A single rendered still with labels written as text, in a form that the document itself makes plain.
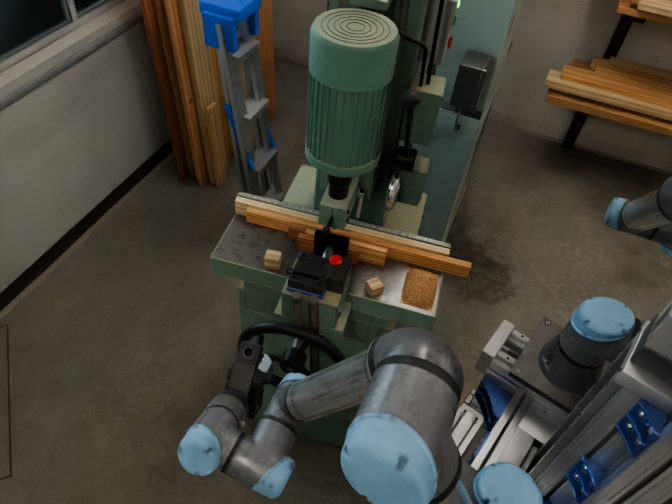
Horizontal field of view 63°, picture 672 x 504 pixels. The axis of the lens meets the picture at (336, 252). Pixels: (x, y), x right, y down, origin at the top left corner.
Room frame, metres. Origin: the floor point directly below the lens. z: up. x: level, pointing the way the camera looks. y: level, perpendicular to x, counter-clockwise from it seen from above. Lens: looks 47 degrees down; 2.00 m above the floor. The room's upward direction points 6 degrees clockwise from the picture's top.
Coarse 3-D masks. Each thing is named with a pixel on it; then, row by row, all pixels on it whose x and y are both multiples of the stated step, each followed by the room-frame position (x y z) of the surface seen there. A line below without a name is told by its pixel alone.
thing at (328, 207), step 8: (328, 184) 1.09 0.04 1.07; (352, 184) 1.10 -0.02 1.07; (352, 192) 1.07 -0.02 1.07; (328, 200) 1.03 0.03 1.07; (336, 200) 1.03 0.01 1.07; (344, 200) 1.03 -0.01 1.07; (352, 200) 1.06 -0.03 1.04; (320, 208) 1.01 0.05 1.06; (328, 208) 1.00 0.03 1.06; (336, 208) 1.00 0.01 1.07; (344, 208) 1.00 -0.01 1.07; (320, 216) 1.01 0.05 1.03; (328, 216) 1.00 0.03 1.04; (336, 216) 1.00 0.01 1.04; (344, 216) 1.00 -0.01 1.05; (336, 224) 1.00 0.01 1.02; (344, 224) 1.00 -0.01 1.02
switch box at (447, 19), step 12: (432, 0) 1.29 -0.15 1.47; (456, 0) 1.30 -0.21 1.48; (432, 12) 1.29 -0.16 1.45; (444, 12) 1.29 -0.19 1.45; (432, 24) 1.29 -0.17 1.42; (444, 24) 1.29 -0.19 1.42; (432, 36) 1.29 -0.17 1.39; (444, 36) 1.29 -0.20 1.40; (420, 48) 1.30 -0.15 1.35; (444, 48) 1.29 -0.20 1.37; (420, 60) 1.29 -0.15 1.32
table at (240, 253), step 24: (240, 216) 1.11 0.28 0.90; (240, 240) 1.01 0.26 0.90; (264, 240) 1.02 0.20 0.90; (288, 240) 1.03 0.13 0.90; (216, 264) 0.94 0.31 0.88; (240, 264) 0.93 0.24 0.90; (264, 264) 0.94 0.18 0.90; (288, 264) 0.95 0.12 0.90; (360, 264) 0.98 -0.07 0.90; (384, 264) 0.99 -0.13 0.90; (408, 264) 1.00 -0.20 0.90; (360, 288) 0.90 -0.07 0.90; (384, 288) 0.90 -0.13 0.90; (384, 312) 0.85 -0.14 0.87; (408, 312) 0.84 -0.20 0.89; (432, 312) 0.84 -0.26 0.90; (336, 336) 0.78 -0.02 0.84
